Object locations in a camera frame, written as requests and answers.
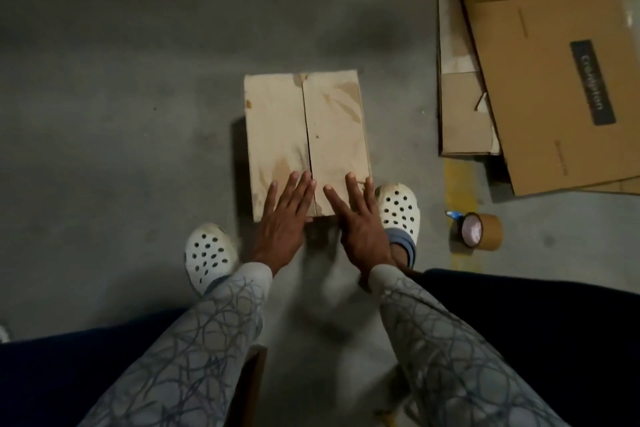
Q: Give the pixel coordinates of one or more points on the person's right white clog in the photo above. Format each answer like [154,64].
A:
[400,209]

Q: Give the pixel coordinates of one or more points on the brown packing tape roll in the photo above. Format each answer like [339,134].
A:
[480,231]

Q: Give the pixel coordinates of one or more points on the person's white clog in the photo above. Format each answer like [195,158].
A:
[208,253]
[400,209]

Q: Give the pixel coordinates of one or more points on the brown plastic-wrapped stool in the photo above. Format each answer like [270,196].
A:
[250,387]

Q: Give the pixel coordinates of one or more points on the person's left white clog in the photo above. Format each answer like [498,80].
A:
[208,253]

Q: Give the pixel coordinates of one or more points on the person's right hand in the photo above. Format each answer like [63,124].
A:
[362,231]

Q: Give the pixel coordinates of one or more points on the large black-label cardboard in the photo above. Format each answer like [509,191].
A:
[540,71]

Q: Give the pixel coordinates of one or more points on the small brown cardboard box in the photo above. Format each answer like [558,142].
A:
[305,136]

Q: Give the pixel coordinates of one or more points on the person's right forearm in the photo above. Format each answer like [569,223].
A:
[450,357]

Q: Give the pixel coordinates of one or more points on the person's left hand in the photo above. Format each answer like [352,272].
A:
[282,227]

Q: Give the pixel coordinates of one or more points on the person's blue trousers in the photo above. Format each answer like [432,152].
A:
[540,342]

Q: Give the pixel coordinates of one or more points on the person's left forearm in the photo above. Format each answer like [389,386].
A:
[190,352]

